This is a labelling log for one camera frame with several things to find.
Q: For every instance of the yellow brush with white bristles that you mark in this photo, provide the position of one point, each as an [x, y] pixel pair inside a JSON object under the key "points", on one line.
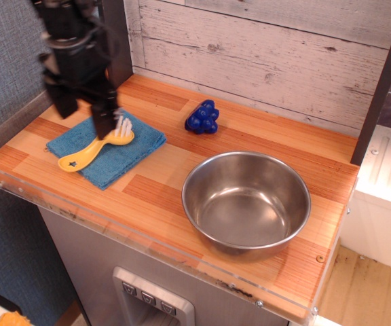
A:
{"points": [[122, 135]]}

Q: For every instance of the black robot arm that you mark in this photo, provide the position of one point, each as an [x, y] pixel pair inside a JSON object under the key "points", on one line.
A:
{"points": [[69, 19]]}

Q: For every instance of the dark grey right post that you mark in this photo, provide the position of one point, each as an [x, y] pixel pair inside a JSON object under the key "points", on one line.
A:
{"points": [[373, 113]]}

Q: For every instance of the blue cloth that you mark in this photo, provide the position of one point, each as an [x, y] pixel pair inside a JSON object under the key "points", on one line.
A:
{"points": [[113, 161]]}

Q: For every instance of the orange object bottom left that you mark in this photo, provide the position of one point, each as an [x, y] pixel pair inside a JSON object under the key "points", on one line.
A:
{"points": [[14, 319]]}

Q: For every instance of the blue toy grape bunch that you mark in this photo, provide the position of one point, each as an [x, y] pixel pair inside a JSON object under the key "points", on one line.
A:
{"points": [[203, 119]]}

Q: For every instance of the silver ice dispenser panel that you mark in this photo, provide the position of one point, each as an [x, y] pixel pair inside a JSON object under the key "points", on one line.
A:
{"points": [[145, 303]]}

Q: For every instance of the grey toy fridge cabinet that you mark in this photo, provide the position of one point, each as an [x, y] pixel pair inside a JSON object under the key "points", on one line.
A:
{"points": [[90, 259]]}

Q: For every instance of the silver metal bowl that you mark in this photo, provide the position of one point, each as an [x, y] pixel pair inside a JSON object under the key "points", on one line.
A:
{"points": [[245, 205]]}

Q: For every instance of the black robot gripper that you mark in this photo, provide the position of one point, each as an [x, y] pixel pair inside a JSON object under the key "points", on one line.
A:
{"points": [[76, 68]]}

